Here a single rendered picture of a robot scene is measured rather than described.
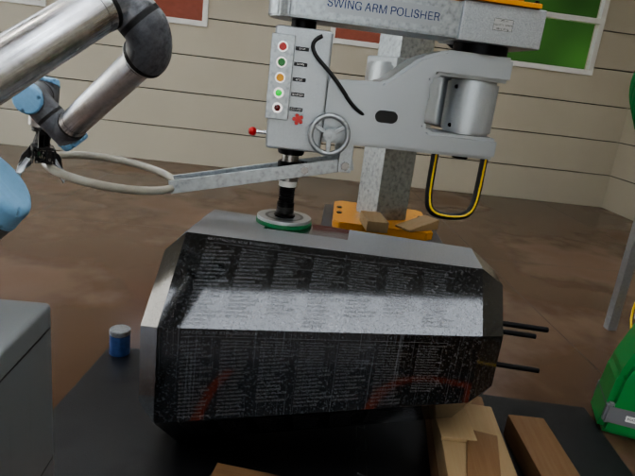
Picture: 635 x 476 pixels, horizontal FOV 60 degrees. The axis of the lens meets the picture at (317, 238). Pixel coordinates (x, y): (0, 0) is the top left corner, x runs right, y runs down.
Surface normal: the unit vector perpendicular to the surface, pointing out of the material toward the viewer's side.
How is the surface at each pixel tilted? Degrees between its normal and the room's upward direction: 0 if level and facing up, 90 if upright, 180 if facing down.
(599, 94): 90
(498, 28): 90
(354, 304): 45
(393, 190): 90
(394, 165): 90
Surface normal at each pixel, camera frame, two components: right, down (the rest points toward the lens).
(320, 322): 0.05, -0.48
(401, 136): 0.08, 0.29
